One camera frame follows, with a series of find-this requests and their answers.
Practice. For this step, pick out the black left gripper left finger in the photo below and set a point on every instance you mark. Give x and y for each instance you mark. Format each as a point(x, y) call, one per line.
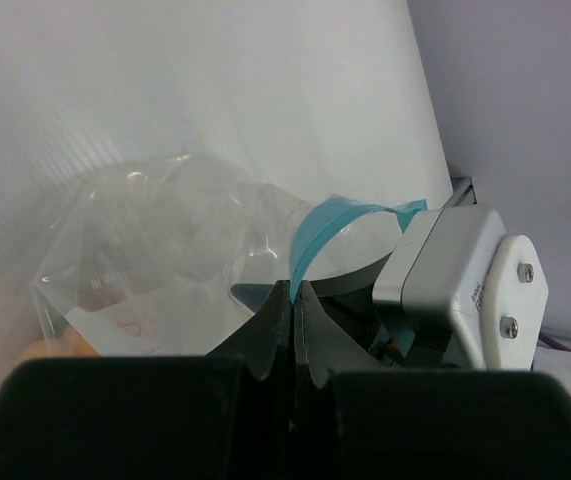
point(224, 415)

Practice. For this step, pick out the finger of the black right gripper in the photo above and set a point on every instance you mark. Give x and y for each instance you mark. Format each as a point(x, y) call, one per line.
point(343, 302)

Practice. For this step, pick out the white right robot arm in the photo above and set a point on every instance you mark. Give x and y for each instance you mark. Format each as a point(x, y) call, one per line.
point(570, 370)

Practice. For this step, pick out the fake orange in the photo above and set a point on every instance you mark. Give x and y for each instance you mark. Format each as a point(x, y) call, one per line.
point(69, 344)

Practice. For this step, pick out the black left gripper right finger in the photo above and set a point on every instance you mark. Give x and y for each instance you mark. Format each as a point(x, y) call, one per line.
point(360, 420)

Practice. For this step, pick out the clear zip top bag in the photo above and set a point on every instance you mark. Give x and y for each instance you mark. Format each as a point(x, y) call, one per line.
point(144, 254)

